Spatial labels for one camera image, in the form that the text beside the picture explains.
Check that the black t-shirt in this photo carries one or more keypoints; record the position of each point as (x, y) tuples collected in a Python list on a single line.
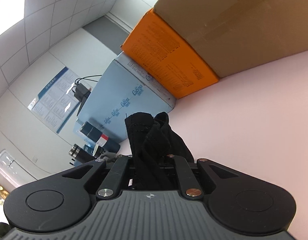
[(151, 140)]

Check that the light blue cardboard box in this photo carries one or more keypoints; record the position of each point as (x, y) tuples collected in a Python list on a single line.
[(125, 88)]

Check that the orange cardboard box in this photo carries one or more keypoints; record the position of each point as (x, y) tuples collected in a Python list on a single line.
[(156, 47)]

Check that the dark green thermos bottle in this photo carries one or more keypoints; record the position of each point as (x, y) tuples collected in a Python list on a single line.
[(99, 138)]

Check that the black steel thermos bottle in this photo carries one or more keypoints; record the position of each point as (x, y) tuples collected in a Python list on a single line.
[(79, 156)]

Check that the brown cardboard box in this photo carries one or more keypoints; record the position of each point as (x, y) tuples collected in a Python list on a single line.
[(235, 35)]

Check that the black power adapter with cable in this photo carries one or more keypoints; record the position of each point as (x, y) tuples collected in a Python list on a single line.
[(81, 92)]

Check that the blue white wall poster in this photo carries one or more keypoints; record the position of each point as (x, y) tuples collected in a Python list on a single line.
[(56, 103)]

